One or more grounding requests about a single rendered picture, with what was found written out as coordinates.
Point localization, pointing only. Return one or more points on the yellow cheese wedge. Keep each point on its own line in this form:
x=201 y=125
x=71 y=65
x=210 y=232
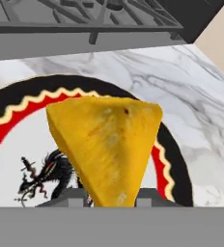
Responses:
x=107 y=144

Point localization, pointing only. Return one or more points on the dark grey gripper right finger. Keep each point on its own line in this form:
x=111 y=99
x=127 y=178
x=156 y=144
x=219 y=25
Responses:
x=149 y=197

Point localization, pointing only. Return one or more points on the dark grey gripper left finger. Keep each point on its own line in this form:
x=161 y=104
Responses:
x=72 y=197

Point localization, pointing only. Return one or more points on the dragon print plate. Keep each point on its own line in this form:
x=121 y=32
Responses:
x=23 y=135

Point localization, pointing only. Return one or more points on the grey hob with black grates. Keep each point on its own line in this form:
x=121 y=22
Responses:
x=85 y=19

